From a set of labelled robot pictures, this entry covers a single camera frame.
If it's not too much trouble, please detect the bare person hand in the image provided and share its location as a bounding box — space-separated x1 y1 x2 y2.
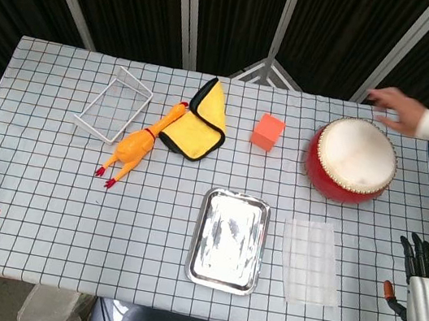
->
362 83 429 139

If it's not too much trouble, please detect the white parchment paper sheet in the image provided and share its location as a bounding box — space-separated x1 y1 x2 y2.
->
271 215 353 312

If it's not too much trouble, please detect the silver metal tray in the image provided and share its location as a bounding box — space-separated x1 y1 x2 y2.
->
180 184 274 299

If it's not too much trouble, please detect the red drum with white skin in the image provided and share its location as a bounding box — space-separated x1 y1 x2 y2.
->
299 111 405 212

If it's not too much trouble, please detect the white checkered tablecloth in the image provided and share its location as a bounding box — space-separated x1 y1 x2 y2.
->
0 32 429 321

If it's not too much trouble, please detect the orange cube block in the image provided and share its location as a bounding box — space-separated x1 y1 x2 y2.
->
248 111 288 155

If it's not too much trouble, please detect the clear plastic bag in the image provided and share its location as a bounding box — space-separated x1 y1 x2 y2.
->
16 281 82 321

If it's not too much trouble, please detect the orange rubber chicken toy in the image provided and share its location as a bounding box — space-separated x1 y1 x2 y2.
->
93 89 190 201

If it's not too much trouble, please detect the yellow cloth with black trim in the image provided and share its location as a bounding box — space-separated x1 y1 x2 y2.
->
156 69 236 167

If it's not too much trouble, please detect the black folding screen white frame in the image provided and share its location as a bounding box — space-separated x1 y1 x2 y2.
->
0 0 429 172

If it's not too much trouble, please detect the white wire mesh basket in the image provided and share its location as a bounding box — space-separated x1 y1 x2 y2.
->
69 59 158 151

